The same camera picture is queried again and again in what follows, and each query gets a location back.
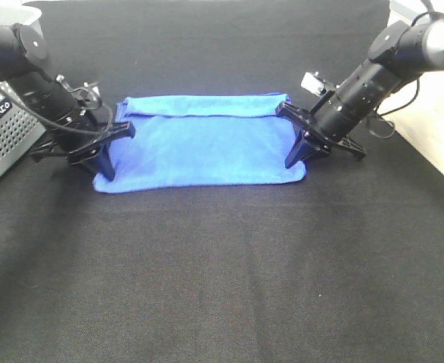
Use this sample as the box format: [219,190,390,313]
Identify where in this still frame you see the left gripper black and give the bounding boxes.
[29,122,135,181]

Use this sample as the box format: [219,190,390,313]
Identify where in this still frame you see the blue microfiber towel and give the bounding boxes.
[92,93,306,194]

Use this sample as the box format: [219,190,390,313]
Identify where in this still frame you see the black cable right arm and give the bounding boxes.
[367,0,444,139]

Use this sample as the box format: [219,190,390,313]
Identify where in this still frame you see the grey perforated plastic basket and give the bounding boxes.
[0,82,45,178]

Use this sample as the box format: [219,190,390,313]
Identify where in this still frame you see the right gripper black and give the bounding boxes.
[276,101,366,169]

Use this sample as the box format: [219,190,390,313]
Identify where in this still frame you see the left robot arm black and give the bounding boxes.
[0,23,135,181]

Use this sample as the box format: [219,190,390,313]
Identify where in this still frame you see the white plastic basket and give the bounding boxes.
[380,1,444,175]

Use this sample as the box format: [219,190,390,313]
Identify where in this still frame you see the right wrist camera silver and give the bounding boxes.
[300,72,326,96]

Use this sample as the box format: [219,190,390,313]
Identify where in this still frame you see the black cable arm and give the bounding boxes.
[367,0,444,139]
[0,66,115,135]

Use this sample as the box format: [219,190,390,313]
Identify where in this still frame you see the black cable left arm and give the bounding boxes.
[0,66,115,135]

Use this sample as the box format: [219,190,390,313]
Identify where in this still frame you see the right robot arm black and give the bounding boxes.
[275,13,444,169]

